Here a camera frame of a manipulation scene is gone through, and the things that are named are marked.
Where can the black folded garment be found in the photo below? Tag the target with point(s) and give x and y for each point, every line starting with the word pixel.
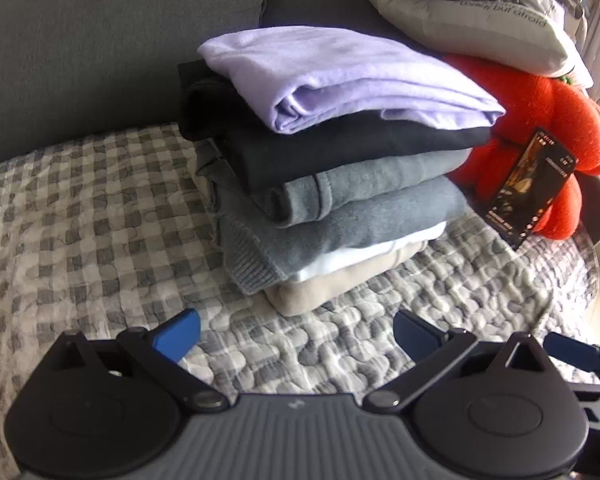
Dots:
pixel 355 145

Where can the white folded garment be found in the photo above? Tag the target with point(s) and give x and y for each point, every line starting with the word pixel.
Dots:
pixel 360 255

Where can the lavender garment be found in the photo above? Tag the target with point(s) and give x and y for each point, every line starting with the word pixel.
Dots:
pixel 330 70

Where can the white grey pillow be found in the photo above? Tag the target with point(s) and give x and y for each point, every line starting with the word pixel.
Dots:
pixel 480 25

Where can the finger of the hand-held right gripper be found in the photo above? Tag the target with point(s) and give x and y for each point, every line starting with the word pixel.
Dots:
pixel 572 350

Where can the red flower-shaped pillow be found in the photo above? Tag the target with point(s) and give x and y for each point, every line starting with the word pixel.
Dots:
pixel 555 105

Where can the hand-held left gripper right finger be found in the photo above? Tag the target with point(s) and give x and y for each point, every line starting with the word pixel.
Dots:
pixel 414 336

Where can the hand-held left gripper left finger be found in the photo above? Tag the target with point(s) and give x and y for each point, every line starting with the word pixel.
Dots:
pixel 177 334

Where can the light grey folded sweatshirt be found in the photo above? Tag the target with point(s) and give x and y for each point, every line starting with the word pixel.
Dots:
pixel 380 175

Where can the beige folded garment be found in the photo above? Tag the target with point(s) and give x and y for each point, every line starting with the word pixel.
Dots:
pixel 320 290

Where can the grey checkered quilted blanket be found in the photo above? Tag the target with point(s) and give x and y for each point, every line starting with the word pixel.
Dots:
pixel 105 235

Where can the smartphone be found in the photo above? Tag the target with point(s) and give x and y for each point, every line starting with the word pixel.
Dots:
pixel 530 185

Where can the grey sofa armrest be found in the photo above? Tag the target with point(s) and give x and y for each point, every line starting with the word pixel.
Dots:
pixel 80 50

